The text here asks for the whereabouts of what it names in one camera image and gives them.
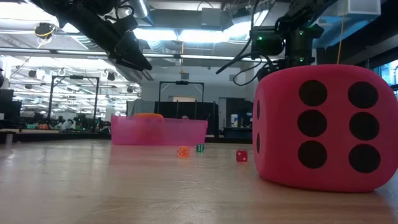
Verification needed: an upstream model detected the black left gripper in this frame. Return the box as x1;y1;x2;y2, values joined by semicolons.
77;14;154;72

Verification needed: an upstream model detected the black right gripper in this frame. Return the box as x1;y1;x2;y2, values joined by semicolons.
250;24;325;82

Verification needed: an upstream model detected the large orange foam die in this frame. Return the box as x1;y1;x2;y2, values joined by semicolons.
132;113;165;120

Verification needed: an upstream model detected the large red foam die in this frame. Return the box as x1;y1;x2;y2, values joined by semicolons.
252;64;398;193

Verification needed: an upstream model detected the pink translucent plastic bin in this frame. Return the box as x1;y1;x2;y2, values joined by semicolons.
111;115;209;146

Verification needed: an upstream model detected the small red die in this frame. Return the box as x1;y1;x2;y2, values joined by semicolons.
236;149;249;163

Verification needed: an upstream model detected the grey fabric cover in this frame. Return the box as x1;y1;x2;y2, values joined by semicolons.
126;99;155;118

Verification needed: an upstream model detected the ceiling light bar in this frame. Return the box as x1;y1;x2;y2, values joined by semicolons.
55;49;280;65

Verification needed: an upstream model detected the black cabinet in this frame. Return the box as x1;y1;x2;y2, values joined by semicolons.
225;97;253;128

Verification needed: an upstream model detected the black ceiling sensor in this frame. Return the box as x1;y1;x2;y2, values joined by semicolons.
34;22;56;40

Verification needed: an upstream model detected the black desk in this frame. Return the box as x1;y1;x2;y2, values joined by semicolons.
223;126;253;139

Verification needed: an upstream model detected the black monitor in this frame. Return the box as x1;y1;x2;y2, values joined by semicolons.
0;89;22;121

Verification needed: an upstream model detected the yellow hanging cable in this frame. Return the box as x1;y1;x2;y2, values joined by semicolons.
337;0;348;65

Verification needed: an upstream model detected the silver ventilation duct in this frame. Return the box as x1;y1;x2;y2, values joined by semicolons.
126;0;150;19

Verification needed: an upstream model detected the black gantry frame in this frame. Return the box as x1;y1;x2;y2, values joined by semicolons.
157;80;205;119
47;75;100;131

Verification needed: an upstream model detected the black partition wall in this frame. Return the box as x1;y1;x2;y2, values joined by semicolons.
154;101;220;137

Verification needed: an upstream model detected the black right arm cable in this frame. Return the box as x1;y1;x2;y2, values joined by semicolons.
216;0;280;87

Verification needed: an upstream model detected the glass window wall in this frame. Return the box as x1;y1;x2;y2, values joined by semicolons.
373;60;398;91

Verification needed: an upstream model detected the black table frame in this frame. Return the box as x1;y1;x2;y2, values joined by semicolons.
0;133;253;144

